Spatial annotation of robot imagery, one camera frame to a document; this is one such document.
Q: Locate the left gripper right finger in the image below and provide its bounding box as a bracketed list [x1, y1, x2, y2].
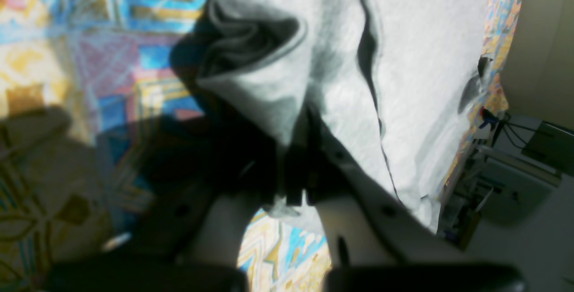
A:
[304, 113, 525, 292]

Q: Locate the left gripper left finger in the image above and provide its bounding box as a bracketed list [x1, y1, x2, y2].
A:
[45, 166, 279, 292]

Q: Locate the grey T-shirt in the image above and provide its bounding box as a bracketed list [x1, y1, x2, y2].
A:
[197, 0, 490, 233]

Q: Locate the patterned colourful tablecloth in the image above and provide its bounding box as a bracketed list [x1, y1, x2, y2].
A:
[0, 0, 527, 292]

